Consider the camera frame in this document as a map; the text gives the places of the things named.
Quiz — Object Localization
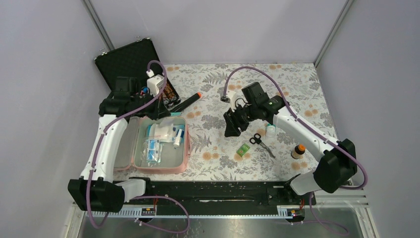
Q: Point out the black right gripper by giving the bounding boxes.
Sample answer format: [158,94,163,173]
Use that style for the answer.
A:
[223,103,258,138]

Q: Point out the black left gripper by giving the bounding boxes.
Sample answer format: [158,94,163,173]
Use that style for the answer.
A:
[132,89,172,120]

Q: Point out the black handled scissors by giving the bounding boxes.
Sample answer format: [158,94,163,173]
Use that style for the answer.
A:
[249,133,275,158]

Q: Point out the small green box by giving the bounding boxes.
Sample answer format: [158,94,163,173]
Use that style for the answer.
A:
[236,143,250,157]

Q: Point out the small white medicine bottle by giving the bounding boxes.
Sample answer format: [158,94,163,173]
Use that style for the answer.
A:
[265,123,276,138]

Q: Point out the pink medicine kit bag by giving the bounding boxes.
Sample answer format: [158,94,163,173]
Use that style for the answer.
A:
[114,117,191,174]

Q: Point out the blue white blister pack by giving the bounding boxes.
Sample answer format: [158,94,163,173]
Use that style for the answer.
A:
[146,139,160,163]

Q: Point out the brown bottle orange cap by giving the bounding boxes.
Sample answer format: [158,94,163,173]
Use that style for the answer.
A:
[291,144,306,159]

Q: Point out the plastic bag of band-aids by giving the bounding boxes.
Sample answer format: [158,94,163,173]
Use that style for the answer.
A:
[145,145,162,164]

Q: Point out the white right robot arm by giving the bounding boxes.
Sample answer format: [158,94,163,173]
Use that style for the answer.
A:
[221,82,357,204]

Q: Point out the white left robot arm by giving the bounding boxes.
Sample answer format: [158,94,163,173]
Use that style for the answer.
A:
[67,74,170,213]

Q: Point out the black orange-tipped thermometer pen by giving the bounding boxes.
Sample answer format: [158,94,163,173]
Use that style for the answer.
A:
[170,92,202,113]

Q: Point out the black poker chip case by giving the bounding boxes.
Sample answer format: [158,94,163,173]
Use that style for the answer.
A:
[94,38,181,111]

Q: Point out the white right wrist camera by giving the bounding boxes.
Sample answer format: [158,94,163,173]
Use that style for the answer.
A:
[226,91,243,112]

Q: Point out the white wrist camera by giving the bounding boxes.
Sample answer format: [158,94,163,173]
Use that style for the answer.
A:
[146,69,164,96]
[226,91,243,112]

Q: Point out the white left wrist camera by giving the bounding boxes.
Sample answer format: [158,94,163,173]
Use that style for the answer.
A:
[146,69,164,96]

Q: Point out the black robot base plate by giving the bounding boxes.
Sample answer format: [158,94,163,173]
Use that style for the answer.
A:
[145,181,316,216]

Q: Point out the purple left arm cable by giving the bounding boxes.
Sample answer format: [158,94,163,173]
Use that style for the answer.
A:
[86,60,191,235]

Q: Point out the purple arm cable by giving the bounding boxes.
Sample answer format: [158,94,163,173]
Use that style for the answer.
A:
[86,60,191,235]
[221,66,369,237]

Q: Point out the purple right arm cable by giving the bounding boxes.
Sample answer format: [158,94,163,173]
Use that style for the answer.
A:
[221,66,369,237]

